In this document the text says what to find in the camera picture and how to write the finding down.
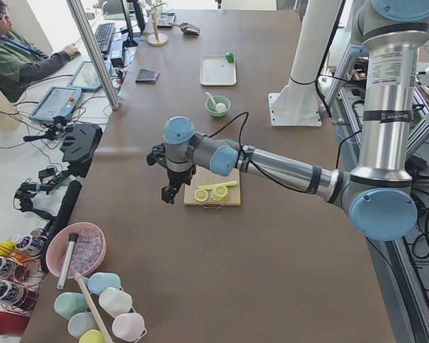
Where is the teach pendant tablet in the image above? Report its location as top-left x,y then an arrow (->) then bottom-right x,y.
29,86 -> 82,122
67,61 -> 102,91

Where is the lemon slice near handle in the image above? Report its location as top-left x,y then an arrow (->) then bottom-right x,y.
194,189 -> 209,202

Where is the cream white cup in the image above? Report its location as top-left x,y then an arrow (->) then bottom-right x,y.
99,287 -> 133,318

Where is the pink cup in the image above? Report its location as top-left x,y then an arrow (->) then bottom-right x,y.
112,312 -> 145,342

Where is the black monitor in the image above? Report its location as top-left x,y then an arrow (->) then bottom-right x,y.
121,0 -> 146,48

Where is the grey folded cloth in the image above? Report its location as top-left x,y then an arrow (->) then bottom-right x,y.
135,69 -> 160,84

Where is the yellow plastic knife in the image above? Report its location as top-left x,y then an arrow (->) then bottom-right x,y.
198,180 -> 238,190

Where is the white ceramic spoon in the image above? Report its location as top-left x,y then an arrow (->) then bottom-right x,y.
205,91 -> 217,108

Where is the wooden mug tree stand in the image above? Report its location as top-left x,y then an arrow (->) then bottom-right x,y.
146,1 -> 168,46

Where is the teach pendant tablet far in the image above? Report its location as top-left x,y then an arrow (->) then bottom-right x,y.
67,61 -> 102,91

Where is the tea bottle dark label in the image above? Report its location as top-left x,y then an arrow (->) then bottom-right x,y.
11,234 -> 44,257

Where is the steel muddler black tip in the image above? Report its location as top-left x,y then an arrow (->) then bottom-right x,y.
56,233 -> 79,291

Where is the yellow cup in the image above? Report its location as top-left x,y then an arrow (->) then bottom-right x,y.
79,329 -> 106,343

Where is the white pedestal column base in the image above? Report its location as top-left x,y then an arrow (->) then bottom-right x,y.
269,0 -> 345,126

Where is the teach pendant tablet near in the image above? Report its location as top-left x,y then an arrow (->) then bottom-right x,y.
29,86 -> 82,122

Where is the green lime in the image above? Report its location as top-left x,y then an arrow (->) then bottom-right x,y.
225,52 -> 235,63

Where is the black headset device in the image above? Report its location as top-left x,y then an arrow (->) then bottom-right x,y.
60,123 -> 103,177

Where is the steel ice scoop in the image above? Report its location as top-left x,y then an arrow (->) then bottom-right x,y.
170,22 -> 200,36

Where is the seated person green jacket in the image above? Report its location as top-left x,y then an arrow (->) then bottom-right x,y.
0,1 -> 80,103

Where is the copper wire bottle basket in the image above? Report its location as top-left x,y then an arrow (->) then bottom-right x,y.
0,244 -> 43,315

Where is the light blue cup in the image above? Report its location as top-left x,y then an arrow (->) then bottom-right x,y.
88,272 -> 121,295

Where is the black keyboard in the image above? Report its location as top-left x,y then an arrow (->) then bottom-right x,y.
94,22 -> 115,54

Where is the pink bowl with ice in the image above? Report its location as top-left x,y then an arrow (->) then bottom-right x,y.
46,222 -> 107,279

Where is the light green ceramic bowl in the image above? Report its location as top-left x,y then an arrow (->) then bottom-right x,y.
205,96 -> 231,117

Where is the cream rectangular tray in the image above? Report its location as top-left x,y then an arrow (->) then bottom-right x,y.
199,55 -> 237,86

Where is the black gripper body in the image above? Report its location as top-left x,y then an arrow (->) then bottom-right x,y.
147,143 -> 196,193

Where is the bamboo cutting board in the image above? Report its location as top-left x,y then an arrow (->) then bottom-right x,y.
184,166 -> 241,207

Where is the mint green cup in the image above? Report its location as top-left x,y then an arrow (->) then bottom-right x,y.
54,292 -> 88,320

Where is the lemon slice stack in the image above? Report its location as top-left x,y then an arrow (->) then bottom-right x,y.
210,187 -> 228,202

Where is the pale blue grey cup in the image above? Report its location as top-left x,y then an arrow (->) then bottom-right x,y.
67,312 -> 98,339

